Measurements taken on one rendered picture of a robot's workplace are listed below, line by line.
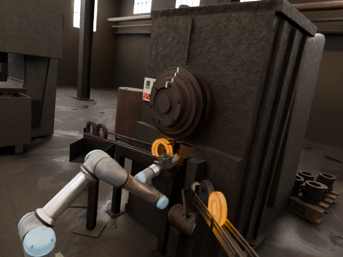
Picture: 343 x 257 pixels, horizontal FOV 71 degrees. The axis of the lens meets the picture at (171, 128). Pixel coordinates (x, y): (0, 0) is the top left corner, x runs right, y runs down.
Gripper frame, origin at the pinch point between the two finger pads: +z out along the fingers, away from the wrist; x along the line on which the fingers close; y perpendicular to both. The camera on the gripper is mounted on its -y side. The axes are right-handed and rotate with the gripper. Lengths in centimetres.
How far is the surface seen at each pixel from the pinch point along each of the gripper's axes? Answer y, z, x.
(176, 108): 38.1, -1.9, -4.8
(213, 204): 5, -25, -47
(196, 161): 6.2, -3.1, -19.1
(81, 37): 33, 273, 653
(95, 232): -61, -53, 46
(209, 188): 8.2, -19.6, -41.2
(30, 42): 68, 11, 265
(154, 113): 31.1, -4.2, 14.1
